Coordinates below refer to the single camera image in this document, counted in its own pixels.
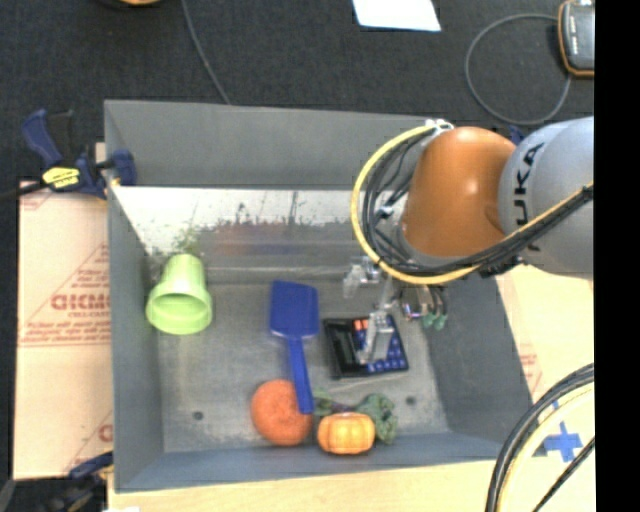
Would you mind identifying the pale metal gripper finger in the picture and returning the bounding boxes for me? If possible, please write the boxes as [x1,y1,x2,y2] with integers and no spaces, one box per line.
[356,310,397,366]
[342,255,382,300]

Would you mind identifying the black calculator with blue keys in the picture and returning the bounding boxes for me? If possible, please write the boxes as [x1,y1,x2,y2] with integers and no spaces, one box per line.
[322,314,411,381]

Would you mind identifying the blue toy shovel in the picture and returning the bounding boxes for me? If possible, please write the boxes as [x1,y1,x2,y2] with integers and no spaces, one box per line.
[268,279,321,416]

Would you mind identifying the green leafy toy vegetable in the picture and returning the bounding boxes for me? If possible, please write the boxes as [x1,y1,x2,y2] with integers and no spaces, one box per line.
[312,388,400,445]

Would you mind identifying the orange toy pumpkin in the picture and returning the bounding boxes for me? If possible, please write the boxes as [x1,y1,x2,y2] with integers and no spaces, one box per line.
[316,412,377,456]

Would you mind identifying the orange ball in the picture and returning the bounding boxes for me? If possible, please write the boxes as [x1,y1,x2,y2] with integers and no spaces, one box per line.
[249,378,315,447]

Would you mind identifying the grey metal bin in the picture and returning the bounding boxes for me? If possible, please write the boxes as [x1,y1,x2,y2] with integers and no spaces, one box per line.
[102,98,534,494]

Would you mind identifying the light green plastic cup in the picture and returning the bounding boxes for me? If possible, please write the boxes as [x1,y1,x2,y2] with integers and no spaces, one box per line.
[144,252,214,336]

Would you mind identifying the brown cardboard board red print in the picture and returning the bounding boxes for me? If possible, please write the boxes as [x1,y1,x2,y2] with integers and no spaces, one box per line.
[12,177,595,481]

